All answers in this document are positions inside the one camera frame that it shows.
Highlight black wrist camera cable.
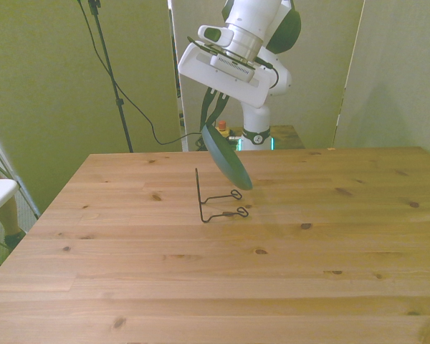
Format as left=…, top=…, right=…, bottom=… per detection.
left=254, top=56, right=281, bottom=87

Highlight green round plate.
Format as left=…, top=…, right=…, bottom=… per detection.
left=201, top=123, right=254, bottom=191

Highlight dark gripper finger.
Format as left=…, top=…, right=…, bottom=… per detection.
left=200, top=87, right=216, bottom=128
left=208, top=92, right=231, bottom=125

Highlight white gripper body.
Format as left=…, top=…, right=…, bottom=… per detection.
left=177, top=42, right=279, bottom=110

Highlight grey metal frame leg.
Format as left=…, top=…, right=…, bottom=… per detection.
left=0, top=121, right=41, bottom=220

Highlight black wire plate stand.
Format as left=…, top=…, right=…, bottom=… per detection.
left=194, top=168, right=250, bottom=224

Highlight wrist-mounted camera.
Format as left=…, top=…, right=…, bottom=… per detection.
left=210, top=53, right=257, bottom=82

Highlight black tripod cable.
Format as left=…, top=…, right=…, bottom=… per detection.
left=77, top=0, right=206, bottom=146

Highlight black tripod pole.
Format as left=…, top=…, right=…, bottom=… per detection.
left=77, top=0, right=135, bottom=153

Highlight red emergency stop button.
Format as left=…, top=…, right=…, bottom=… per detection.
left=217, top=120, right=237, bottom=141

